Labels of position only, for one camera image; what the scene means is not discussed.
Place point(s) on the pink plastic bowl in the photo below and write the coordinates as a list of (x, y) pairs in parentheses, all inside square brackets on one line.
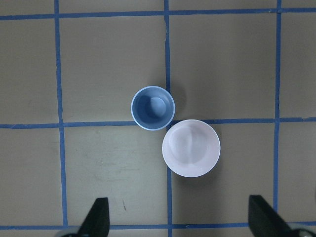
[(191, 148)]

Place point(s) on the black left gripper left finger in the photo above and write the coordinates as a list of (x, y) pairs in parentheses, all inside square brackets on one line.
[(96, 223)]

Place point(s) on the blue plastic cup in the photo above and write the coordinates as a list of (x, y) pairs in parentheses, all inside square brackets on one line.
[(152, 108)]

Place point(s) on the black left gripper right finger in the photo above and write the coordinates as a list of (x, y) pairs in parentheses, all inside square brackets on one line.
[(263, 221)]

